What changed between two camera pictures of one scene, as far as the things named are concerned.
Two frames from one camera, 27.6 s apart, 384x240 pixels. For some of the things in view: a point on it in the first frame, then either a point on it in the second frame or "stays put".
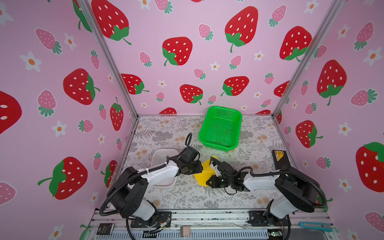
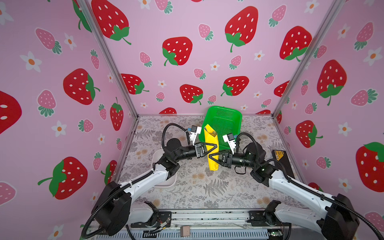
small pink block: (185, 231) stays put
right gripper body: (217, 181) to (229, 160)
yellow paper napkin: (208, 172) to (211, 139)
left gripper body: (194, 167) to (196, 151)
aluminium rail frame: (215, 224) stays put
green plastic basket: (220, 128) stays put
